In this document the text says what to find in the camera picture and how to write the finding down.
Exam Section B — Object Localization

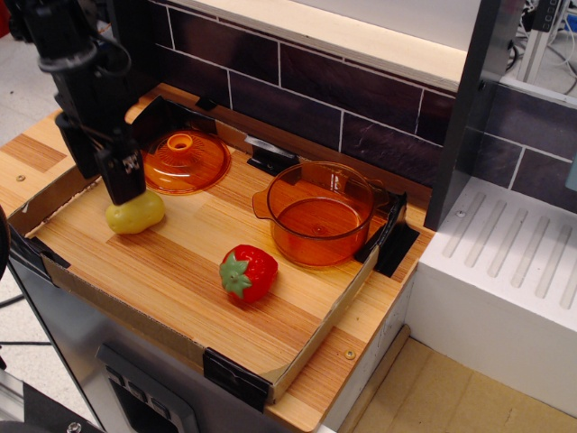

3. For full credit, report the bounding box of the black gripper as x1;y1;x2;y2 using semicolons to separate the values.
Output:
52;64;146;206

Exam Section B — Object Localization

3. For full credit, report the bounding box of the yellow toy potato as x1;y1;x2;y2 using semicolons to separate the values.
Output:
105;190;165;235

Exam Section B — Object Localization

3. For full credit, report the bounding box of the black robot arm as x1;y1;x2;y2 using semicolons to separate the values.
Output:
7;1;145;205

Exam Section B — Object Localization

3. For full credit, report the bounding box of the orange transparent pot lid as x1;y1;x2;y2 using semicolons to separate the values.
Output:
142;129;231;195

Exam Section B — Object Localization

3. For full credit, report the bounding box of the orange transparent pot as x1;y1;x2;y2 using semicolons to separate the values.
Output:
252;161;391;267

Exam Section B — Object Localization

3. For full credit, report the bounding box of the cardboard fence with black tape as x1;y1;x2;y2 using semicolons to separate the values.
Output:
1;118;431;430

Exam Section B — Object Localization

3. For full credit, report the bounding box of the red toy strawberry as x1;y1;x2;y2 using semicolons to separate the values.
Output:
219;244;279;303

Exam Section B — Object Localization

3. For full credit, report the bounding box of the white toy sink drainboard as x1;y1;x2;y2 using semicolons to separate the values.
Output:
406;178;576;415

